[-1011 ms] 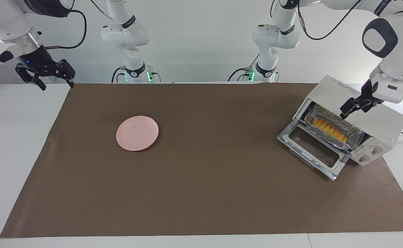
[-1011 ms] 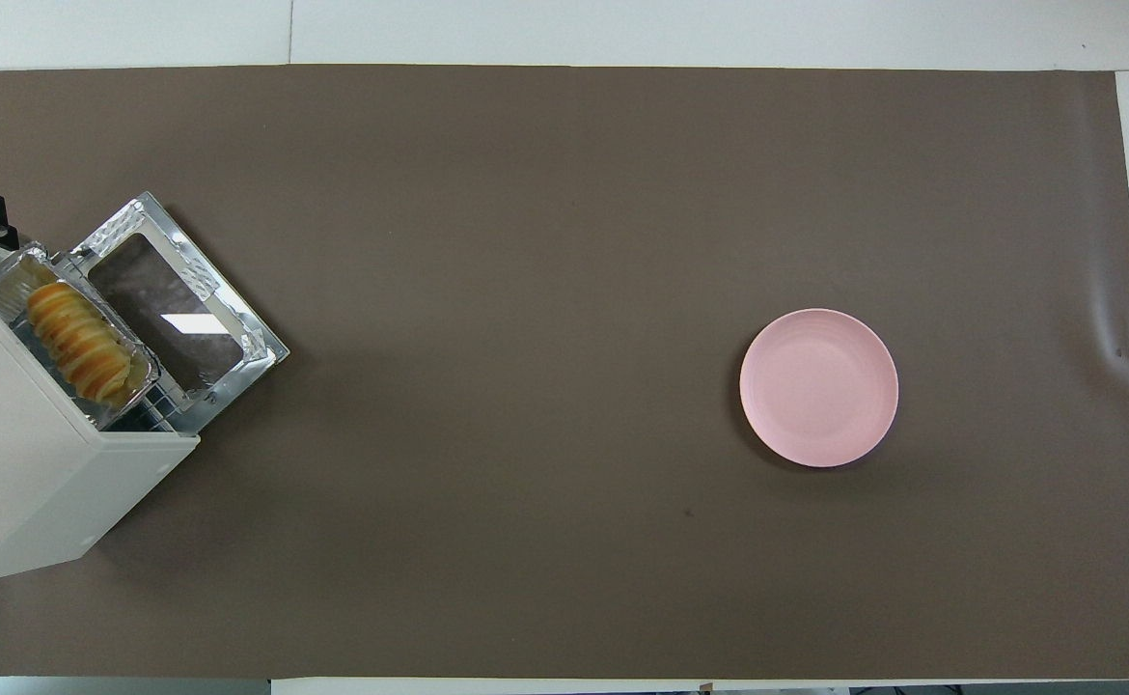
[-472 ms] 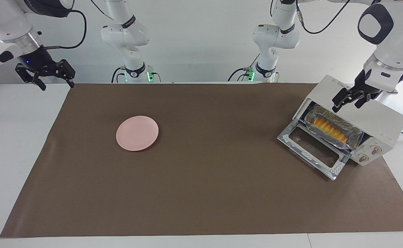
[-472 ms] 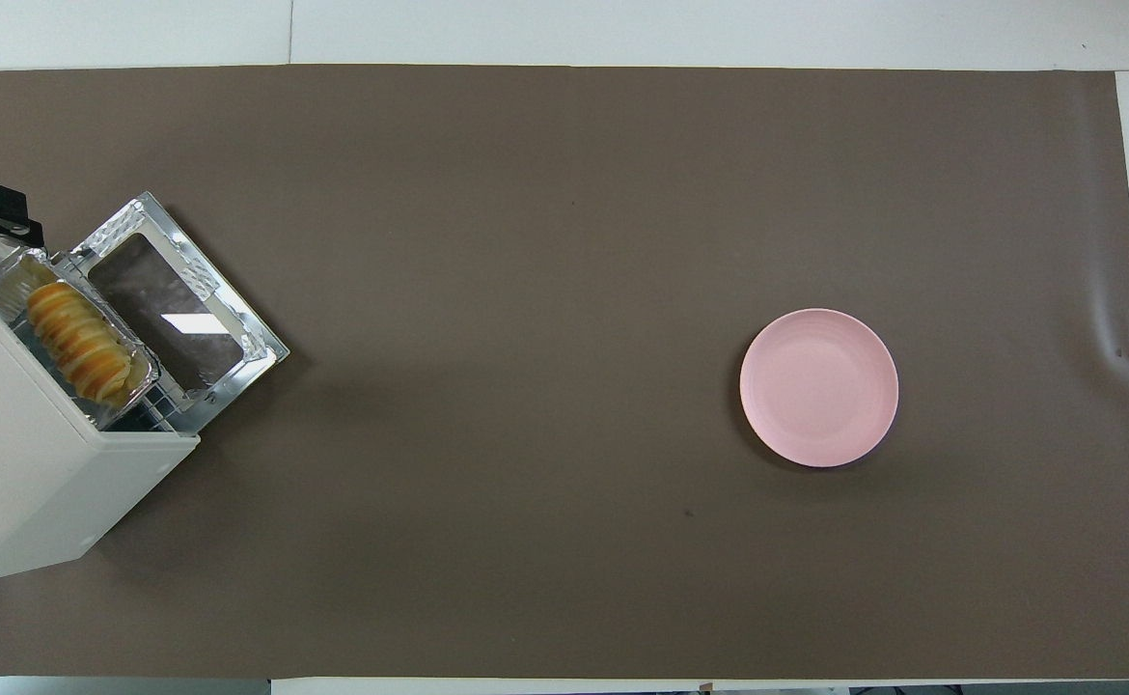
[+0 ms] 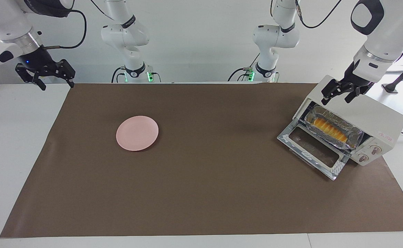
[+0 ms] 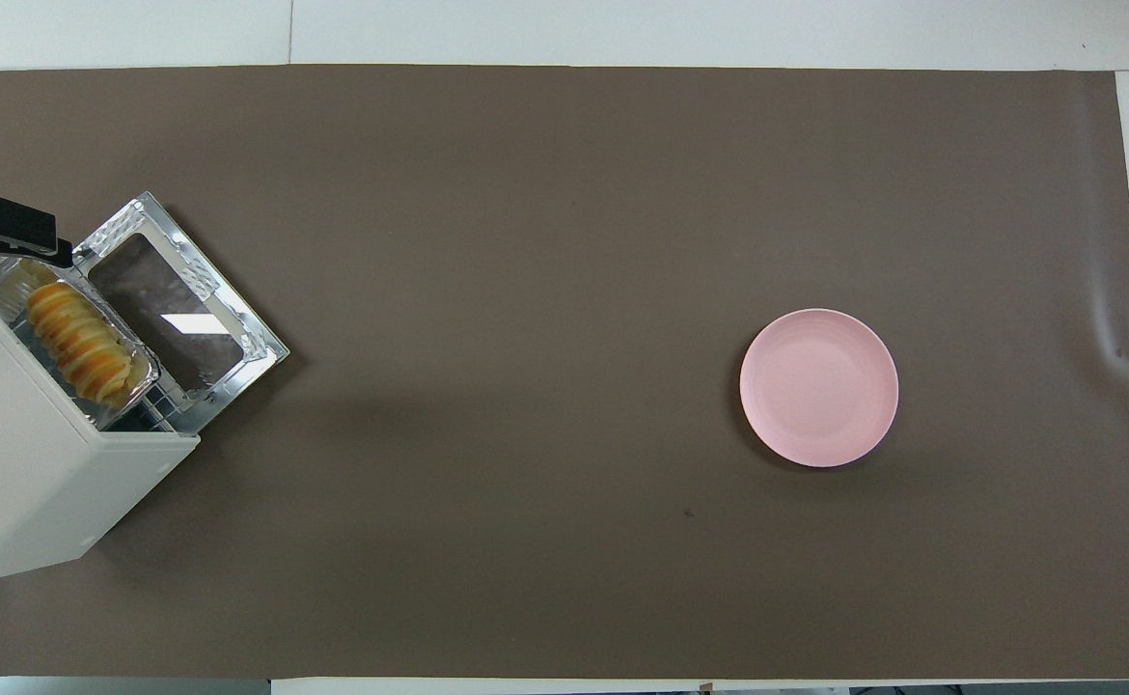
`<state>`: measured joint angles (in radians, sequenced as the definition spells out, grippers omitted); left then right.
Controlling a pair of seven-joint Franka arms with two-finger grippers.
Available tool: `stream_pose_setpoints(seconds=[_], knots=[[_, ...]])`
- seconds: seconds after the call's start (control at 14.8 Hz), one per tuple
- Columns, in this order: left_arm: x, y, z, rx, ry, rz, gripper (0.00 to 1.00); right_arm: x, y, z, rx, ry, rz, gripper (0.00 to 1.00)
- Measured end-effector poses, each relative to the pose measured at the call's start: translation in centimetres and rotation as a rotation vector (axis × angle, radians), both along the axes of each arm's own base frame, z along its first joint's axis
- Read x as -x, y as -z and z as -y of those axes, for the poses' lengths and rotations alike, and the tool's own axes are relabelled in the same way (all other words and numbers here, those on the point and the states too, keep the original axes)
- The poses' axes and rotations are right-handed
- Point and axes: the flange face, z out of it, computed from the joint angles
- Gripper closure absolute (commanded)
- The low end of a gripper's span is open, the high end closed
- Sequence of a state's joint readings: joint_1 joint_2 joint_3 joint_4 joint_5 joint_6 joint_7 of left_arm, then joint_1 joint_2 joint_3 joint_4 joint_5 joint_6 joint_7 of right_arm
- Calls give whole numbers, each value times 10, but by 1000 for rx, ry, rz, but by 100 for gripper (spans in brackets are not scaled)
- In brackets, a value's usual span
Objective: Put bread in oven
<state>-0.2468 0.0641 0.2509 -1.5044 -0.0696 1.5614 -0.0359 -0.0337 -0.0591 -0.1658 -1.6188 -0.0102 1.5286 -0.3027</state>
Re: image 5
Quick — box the sliced orange bread loaf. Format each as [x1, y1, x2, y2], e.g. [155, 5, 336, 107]
[311, 116, 349, 144]

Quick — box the aluminium foil tray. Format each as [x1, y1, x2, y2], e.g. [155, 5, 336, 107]
[305, 106, 365, 149]

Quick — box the white toaster oven body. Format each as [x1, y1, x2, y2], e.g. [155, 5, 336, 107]
[293, 75, 403, 167]

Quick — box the oven glass door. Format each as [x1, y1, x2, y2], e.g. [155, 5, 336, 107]
[277, 123, 350, 181]

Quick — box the black tripod stand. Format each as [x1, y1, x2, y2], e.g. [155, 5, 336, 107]
[382, 55, 403, 94]

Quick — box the pink round plate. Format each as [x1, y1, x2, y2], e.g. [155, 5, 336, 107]
[116, 116, 159, 152]

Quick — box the brown paper table mat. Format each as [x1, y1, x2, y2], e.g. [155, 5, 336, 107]
[0, 83, 403, 238]

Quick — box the black right base cable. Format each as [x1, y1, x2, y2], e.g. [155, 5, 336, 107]
[111, 66, 161, 83]

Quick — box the black base cable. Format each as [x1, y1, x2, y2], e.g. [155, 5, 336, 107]
[227, 52, 261, 82]
[111, 66, 161, 83]

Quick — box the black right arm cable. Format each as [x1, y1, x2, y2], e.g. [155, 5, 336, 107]
[45, 0, 112, 50]

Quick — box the black left base cable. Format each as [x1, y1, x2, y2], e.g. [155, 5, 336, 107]
[227, 52, 261, 82]

